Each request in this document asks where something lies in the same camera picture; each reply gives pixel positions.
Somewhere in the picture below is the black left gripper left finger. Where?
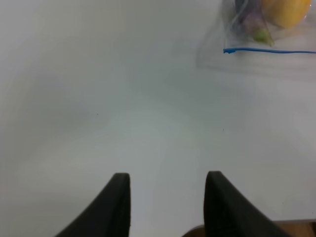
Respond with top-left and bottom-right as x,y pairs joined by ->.
57,173 -> 131,237

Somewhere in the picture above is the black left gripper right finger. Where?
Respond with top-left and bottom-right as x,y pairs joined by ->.
203,171 -> 289,237

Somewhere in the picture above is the clear zip bag blue seal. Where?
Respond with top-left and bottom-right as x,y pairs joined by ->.
196,0 -> 316,69

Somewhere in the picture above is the purple eggplant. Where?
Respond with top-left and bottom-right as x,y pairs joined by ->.
235,0 -> 274,46

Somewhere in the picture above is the yellow pear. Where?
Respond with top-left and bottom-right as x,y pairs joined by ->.
261,0 -> 312,28

